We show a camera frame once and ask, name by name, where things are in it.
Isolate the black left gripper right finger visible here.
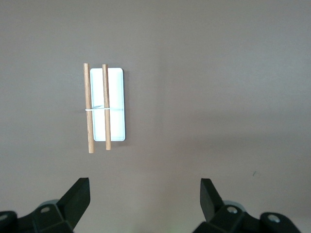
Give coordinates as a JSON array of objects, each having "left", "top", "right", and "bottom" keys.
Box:
[{"left": 191, "top": 179, "right": 302, "bottom": 233}]

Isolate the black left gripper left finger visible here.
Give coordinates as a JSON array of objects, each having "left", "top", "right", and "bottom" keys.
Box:
[{"left": 0, "top": 178, "right": 91, "bottom": 233}]

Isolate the white towel rack base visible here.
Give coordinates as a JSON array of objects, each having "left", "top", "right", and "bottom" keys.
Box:
[{"left": 85, "top": 67, "right": 126, "bottom": 142}]

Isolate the wooden rack rod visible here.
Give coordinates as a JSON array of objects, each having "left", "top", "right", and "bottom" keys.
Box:
[
  {"left": 102, "top": 64, "right": 112, "bottom": 150},
  {"left": 83, "top": 63, "right": 96, "bottom": 154}
]

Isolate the brown table cover sheet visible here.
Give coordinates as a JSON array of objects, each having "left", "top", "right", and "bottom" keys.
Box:
[{"left": 0, "top": 0, "right": 311, "bottom": 233}]

